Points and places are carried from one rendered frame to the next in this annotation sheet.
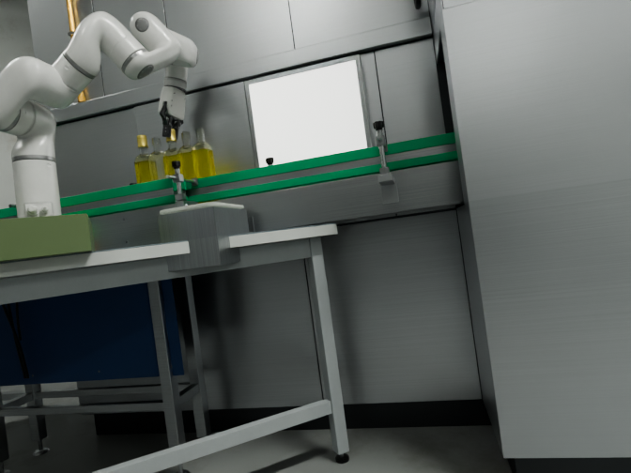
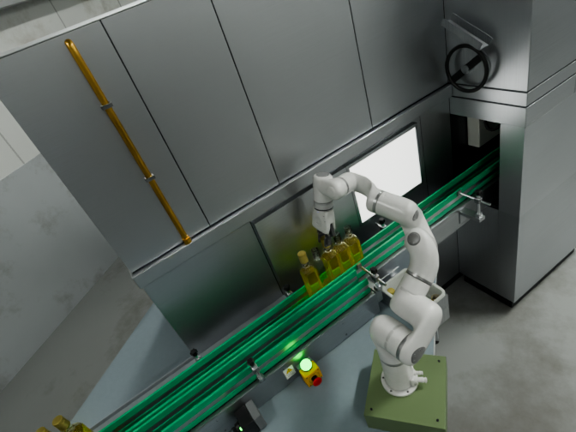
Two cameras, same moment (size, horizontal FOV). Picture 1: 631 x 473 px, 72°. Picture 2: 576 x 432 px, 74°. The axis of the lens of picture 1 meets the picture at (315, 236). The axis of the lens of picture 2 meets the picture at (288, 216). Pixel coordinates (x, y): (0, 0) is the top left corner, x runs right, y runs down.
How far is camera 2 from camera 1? 199 cm
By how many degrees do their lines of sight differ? 47
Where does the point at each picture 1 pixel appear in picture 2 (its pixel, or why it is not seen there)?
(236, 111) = not seen: hidden behind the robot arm
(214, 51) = (312, 147)
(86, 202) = (306, 331)
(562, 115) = (552, 165)
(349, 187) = (446, 222)
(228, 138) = (339, 213)
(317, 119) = (394, 175)
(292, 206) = not seen: hidden behind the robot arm
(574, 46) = (561, 132)
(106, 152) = (227, 271)
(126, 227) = (345, 327)
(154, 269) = not seen: hidden behind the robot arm
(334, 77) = (403, 143)
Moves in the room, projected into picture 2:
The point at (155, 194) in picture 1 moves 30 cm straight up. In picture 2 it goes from (357, 294) to (341, 242)
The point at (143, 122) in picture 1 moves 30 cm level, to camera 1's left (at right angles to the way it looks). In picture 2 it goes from (267, 232) to (210, 282)
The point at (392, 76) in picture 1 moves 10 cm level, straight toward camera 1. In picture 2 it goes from (429, 129) to (447, 133)
